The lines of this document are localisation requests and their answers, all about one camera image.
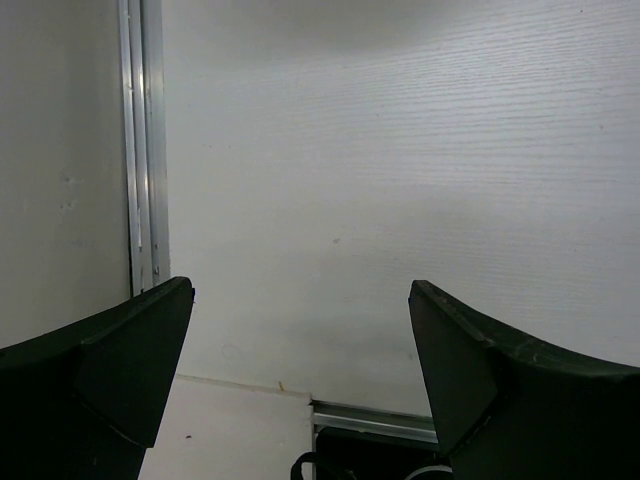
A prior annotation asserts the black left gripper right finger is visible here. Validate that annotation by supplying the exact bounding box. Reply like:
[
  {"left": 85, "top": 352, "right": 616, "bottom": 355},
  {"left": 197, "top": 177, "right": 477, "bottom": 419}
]
[{"left": 408, "top": 280, "right": 639, "bottom": 479}]

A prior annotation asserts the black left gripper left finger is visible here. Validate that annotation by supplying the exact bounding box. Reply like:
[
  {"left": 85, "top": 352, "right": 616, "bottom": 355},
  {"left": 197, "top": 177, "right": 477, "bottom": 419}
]
[{"left": 1, "top": 277, "right": 195, "bottom": 480}]

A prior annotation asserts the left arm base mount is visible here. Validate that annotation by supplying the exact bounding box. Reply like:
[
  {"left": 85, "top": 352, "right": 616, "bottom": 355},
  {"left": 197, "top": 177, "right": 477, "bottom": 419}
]
[{"left": 290, "top": 400, "right": 453, "bottom": 479}]

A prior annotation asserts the aluminium frame rail left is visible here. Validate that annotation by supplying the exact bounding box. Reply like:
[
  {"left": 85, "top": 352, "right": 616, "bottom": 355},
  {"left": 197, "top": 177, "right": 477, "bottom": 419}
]
[{"left": 118, "top": 0, "right": 170, "bottom": 296}]

